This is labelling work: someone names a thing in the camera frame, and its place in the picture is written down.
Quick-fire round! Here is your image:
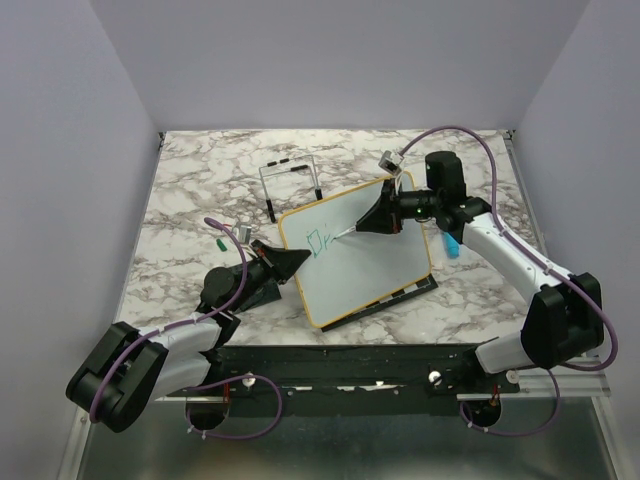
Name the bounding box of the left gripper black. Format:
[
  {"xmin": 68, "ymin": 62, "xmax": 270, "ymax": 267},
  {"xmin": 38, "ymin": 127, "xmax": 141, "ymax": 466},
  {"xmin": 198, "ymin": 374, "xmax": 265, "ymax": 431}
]
[{"xmin": 228, "ymin": 240, "xmax": 311, "ymax": 312}]

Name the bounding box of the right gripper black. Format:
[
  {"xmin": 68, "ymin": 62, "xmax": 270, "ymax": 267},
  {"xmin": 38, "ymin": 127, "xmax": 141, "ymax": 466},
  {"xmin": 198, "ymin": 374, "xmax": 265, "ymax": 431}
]
[{"xmin": 357, "ymin": 178, "xmax": 442, "ymax": 234}]

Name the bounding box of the white whiteboard marker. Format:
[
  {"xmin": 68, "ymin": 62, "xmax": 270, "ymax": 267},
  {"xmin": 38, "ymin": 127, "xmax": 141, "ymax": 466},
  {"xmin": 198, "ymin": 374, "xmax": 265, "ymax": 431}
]
[{"xmin": 333, "ymin": 226, "xmax": 356, "ymax": 240}]

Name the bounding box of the yellow framed whiteboard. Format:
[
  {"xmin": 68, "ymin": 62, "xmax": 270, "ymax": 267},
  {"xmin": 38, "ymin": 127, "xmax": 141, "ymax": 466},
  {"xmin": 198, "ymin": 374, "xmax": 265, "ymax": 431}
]
[{"xmin": 278, "ymin": 178, "xmax": 436, "ymax": 328}]

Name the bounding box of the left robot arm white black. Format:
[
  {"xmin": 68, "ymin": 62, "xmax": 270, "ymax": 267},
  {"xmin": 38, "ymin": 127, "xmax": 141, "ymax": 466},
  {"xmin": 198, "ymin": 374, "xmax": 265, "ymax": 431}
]
[{"xmin": 65, "ymin": 240, "xmax": 311, "ymax": 433}]

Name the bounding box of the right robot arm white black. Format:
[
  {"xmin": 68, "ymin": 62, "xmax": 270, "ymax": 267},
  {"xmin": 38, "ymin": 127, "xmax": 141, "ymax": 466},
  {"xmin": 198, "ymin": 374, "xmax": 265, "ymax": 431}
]
[{"xmin": 355, "ymin": 151, "xmax": 604, "ymax": 392}]

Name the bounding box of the dark grey lego baseplate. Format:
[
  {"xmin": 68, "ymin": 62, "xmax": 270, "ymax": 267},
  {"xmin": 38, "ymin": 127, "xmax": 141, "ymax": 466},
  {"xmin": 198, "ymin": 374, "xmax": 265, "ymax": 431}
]
[{"xmin": 233, "ymin": 279, "xmax": 282, "ymax": 313}]

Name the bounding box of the blue cylindrical eraser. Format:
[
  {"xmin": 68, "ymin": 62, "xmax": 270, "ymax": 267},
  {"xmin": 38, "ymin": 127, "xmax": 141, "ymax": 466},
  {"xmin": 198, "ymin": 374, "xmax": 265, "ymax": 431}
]
[{"xmin": 442, "ymin": 232, "xmax": 460, "ymax": 259}]

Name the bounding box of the black white chessboard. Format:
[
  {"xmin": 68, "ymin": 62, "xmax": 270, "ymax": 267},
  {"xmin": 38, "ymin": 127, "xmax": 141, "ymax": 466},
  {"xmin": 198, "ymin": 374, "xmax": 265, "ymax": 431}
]
[{"xmin": 320, "ymin": 275, "xmax": 438, "ymax": 333}]

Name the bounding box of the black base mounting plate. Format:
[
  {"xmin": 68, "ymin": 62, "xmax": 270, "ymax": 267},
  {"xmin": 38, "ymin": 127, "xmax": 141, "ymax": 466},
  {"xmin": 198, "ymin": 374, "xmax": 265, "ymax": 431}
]
[{"xmin": 164, "ymin": 343, "xmax": 521, "ymax": 416}]

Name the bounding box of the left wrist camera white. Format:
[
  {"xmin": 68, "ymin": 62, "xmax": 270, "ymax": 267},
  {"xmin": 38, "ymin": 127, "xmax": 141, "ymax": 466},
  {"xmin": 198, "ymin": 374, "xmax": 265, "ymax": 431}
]
[{"xmin": 232, "ymin": 222, "xmax": 252, "ymax": 245}]

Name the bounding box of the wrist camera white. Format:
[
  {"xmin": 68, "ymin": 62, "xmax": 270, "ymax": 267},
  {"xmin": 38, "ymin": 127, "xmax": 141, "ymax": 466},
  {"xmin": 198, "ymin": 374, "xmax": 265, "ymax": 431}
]
[
  {"xmin": 378, "ymin": 150, "xmax": 404, "ymax": 176},
  {"xmin": 232, "ymin": 222, "xmax": 252, "ymax": 245}
]

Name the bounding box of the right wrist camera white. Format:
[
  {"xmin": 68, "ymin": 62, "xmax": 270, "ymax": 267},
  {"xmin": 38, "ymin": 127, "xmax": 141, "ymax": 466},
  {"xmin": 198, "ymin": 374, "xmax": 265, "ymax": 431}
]
[{"xmin": 378, "ymin": 150, "xmax": 404, "ymax": 176}]

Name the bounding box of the aluminium rail frame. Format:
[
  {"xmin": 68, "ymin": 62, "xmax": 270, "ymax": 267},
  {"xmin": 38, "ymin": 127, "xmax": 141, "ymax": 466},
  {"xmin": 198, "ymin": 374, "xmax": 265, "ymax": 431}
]
[{"xmin": 54, "ymin": 129, "xmax": 621, "ymax": 480}]

